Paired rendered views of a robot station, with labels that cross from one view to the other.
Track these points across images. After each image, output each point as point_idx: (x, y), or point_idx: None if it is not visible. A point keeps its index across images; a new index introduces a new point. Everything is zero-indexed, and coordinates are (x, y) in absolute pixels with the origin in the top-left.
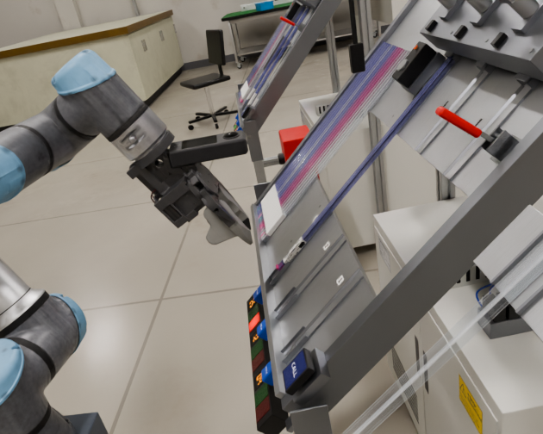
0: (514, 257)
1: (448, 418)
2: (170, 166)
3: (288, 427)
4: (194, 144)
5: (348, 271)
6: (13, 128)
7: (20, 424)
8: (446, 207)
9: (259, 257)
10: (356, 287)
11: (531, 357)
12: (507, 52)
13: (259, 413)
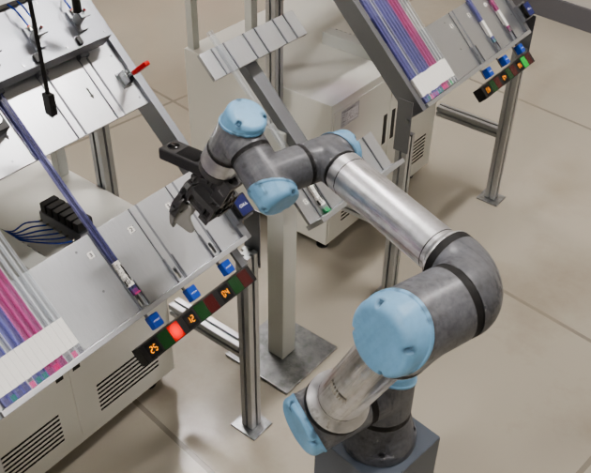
0: (220, 63)
1: None
2: None
3: (245, 262)
4: (197, 154)
5: (163, 198)
6: (306, 143)
7: None
8: None
9: (120, 326)
10: (177, 188)
11: (104, 220)
12: (93, 40)
13: (248, 281)
